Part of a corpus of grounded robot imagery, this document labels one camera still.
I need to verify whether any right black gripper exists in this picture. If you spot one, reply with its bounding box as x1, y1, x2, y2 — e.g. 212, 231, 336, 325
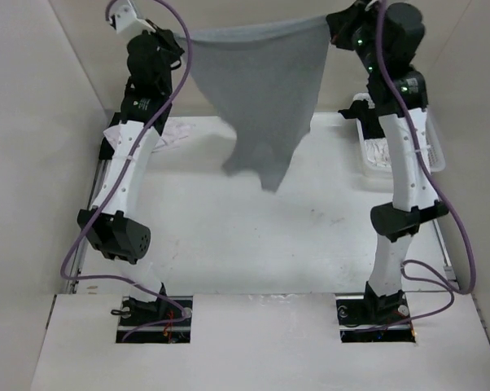
328, 0, 389, 75

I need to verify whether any grey tank top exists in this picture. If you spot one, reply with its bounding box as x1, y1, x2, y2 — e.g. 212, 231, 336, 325
175, 15, 330, 192

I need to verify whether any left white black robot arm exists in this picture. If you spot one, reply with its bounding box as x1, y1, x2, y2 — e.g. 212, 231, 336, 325
77, 28, 184, 266

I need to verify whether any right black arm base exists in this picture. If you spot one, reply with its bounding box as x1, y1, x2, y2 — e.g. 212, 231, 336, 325
335, 294, 416, 343

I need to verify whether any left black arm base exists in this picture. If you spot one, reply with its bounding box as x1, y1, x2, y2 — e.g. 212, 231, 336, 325
111, 297, 191, 345

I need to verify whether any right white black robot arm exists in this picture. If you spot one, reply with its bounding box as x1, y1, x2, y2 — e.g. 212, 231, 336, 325
326, 1, 448, 327

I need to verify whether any folded white tank top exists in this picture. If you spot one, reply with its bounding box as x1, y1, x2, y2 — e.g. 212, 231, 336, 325
103, 118, 195, 153

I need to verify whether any black tank top in basket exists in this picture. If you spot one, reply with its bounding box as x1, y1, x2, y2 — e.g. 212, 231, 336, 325
339, 99, 385, 140

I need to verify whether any folded black tank top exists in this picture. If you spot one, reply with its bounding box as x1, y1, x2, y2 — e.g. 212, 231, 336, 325
98, 112, 120, 160

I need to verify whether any white tank top in basket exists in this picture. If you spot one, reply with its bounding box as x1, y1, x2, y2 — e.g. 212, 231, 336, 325
364, 138, 391, 169

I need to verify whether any white plastic basket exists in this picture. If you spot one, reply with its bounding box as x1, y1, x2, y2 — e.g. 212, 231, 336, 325
352, 93, 445, 179

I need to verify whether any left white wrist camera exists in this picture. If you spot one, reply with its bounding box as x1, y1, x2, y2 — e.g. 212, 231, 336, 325
105, 0, 155, 37

